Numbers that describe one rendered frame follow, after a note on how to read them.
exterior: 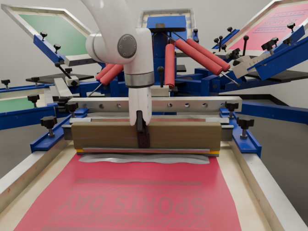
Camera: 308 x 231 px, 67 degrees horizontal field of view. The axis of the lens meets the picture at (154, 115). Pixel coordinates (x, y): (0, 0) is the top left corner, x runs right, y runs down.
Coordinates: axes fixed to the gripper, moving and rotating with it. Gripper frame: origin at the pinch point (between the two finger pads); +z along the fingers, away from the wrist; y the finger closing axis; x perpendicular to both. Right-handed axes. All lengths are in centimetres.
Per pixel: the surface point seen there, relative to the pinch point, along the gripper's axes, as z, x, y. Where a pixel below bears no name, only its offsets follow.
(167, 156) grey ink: 5.3, 6.3, 1.0
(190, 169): 5.8, 12.1, 7.0
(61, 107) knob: -1.5, -37.2, -27.3
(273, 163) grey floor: 107, 106, -160
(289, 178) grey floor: 107, 110, -134
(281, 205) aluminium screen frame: 2.3, 26.8, 23.9
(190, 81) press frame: 1, 17, -78
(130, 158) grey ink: 4.9, -4.1, 2.6
